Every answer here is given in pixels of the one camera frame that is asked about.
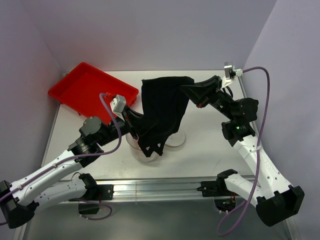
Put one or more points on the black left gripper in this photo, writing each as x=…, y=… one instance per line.
x=140, y=126

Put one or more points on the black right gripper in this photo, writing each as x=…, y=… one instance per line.
x=199, y=92

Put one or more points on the black garment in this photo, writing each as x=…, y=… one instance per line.
x=162, y=101

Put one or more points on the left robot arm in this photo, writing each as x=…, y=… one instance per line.
x=21, y=199

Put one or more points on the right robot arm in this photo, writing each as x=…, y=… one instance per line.
x=275, y=198

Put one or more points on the red plastic tray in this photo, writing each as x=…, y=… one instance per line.
x=80, y=90

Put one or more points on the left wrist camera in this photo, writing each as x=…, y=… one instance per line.
x=118, y=104

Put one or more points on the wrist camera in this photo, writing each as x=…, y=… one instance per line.
x=230, y=74
x=118, y=104

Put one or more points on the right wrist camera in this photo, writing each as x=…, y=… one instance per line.
x=230, y=74

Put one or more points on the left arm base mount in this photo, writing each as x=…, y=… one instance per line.
x=100, y=191

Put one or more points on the aluminium mounting rail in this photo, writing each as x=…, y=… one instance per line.
x=141, y=190

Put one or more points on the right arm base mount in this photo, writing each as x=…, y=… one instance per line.
x=217, y=188

